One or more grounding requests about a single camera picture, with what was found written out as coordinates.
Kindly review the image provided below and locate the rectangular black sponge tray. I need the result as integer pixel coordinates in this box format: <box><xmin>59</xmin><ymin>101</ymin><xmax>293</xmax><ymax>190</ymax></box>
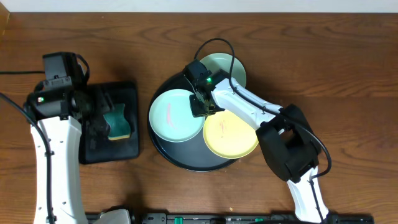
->
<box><xmin>79</xmin><ymin>81</ymin><xmax>140</xmax><ymax>164</ymax></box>

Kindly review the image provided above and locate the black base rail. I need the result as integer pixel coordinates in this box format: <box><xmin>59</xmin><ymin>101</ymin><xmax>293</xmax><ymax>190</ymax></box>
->
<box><xmin>85</xmin><ymin>212</ymin><xmax>376</xmax><ymax>224</ymax></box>

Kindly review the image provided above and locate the round black tray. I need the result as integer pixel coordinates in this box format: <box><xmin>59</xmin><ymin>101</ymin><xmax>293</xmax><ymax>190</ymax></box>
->
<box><xmin>147</xmin><ymin>72</ymin><xmax>238</xmax><ymax>172</ymax></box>

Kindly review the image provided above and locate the light blue plate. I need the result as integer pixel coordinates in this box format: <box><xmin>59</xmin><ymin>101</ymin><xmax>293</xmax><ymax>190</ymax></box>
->
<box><xmin>149</xmin><ymin>89</ymin><xmax>205</xmax><ymax>142</ymax></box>

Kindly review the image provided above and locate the light green plate top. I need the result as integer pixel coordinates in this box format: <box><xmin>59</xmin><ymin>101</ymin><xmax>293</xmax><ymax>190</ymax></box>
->
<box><xmin>198</xmin><ymin>52</ymin><xmax>247</xmax><ymax>89</ymax></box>

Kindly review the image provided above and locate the green yellow sponge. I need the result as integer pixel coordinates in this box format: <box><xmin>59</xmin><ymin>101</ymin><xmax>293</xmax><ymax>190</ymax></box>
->
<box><xmin>103</xmin><ymin>104</ymin><xmax>131</xmax><ymax>141</ymax></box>

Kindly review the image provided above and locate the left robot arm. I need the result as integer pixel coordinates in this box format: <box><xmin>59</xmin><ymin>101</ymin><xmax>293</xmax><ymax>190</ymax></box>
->
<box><xmin>25</xmin><ymin>82</ymin><xmax>139</xmax><ymax>223</ymax></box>

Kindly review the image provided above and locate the yellow plate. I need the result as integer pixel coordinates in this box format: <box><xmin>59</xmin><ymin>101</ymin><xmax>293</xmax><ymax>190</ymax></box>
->
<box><xmin>203</xmin><ymin>110</ymin><xmax>259</xmax><ymax>159</ymax></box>

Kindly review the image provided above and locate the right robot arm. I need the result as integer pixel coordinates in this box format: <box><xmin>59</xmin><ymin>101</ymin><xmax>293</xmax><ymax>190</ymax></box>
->
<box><xmin>183</xmin><ymin>68</ymin><xmax>329</xmax><ymax>223</ymax></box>

